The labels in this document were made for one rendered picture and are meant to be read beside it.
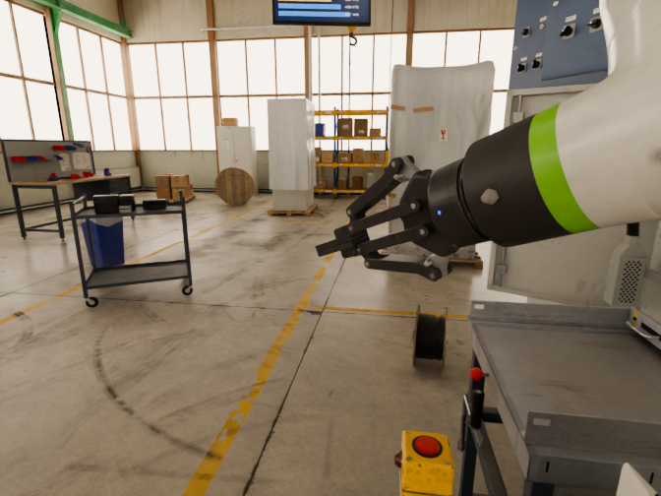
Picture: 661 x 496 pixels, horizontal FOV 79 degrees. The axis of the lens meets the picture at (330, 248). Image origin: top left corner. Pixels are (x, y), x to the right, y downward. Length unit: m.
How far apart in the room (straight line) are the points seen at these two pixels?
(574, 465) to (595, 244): 0.90
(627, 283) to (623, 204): 1.08
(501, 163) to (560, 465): 0.69
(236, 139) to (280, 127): 3.85
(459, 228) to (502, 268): 1.33
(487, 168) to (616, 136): 0.08
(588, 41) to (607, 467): 1.43
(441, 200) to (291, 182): 7.90
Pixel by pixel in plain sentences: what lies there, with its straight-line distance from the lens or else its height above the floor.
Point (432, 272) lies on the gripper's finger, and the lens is 0.40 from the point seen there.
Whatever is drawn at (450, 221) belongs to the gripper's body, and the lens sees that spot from 0.34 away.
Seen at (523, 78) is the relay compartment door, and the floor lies 1.75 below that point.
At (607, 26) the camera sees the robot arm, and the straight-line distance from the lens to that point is 0.38.
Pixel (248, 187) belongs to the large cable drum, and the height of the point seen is 0.43.
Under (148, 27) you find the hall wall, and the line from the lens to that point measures 14.38.
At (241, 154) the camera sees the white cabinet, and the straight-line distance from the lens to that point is 11.93.
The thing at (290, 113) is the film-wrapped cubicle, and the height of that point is 2.02.
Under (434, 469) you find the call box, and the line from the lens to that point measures 0.74.
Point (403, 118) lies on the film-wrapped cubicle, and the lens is 4.78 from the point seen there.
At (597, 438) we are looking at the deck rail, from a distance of 0.94.
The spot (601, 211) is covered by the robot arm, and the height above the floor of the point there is 1.35.
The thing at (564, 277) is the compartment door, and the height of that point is 0.93.
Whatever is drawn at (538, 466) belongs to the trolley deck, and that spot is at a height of 0.82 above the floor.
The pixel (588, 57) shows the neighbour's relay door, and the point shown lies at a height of 1.70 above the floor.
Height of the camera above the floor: 1.39
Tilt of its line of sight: 14 degrees down
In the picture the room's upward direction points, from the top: straight up
